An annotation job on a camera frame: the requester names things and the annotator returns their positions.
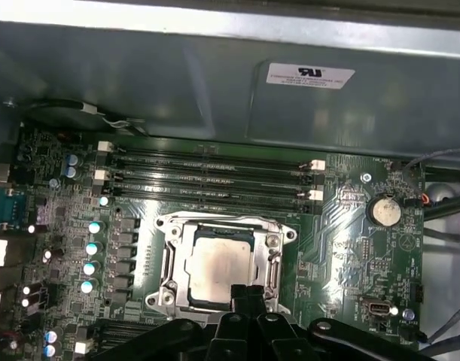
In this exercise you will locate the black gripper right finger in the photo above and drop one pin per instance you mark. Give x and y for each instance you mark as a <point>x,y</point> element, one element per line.
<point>278,338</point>

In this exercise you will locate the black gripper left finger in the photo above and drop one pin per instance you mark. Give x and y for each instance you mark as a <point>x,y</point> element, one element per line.
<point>229,338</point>

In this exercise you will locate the silver topped CPU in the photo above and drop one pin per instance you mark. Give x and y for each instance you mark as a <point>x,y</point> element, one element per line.
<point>222,263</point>

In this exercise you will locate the metal socket cover frame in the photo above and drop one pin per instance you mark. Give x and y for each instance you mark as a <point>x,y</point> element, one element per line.
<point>184,263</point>

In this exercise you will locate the CPU socket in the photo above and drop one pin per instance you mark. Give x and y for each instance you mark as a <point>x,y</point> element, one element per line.
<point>158,297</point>

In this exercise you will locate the black expansion slot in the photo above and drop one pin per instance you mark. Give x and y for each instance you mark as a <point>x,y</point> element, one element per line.
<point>124,331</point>

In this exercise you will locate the RAM slot black clips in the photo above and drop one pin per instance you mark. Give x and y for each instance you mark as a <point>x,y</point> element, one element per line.
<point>207,170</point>
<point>207,198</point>

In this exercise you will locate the RAM slot white clips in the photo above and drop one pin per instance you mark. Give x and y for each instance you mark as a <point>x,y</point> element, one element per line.
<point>207,184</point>
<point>207,155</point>

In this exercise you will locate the internal USB port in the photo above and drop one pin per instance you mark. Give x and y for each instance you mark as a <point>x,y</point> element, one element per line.
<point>376,308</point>

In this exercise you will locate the green motherboard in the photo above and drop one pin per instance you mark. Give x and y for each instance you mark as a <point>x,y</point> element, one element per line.
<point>335,233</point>

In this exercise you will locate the small round capacitor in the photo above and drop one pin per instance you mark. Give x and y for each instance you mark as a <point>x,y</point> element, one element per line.
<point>407,313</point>
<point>50,335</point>
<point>93,248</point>
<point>90,269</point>
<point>49,350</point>
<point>54,183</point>
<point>96,226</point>
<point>104,200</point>
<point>47,255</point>
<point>69,172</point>
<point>26,290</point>
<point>87,286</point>
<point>25,302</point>
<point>32,228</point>
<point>74,159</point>

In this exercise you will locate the small white connector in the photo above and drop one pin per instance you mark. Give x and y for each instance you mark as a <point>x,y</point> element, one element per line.
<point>82,346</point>

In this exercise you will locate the round silver coin battery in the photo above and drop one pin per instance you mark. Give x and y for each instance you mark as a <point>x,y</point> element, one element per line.
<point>384,211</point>

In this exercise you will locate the silver board screw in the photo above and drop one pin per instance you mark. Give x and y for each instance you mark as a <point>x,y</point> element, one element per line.
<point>365,176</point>

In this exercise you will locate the blue serial port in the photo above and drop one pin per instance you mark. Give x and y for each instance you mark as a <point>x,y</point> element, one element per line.
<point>11,208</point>

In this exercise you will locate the white printed label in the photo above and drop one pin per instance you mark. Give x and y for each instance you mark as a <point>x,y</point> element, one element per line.
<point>310,75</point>

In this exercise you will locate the grey metal PC case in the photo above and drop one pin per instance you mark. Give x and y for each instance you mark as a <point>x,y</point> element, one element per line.
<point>139,75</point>

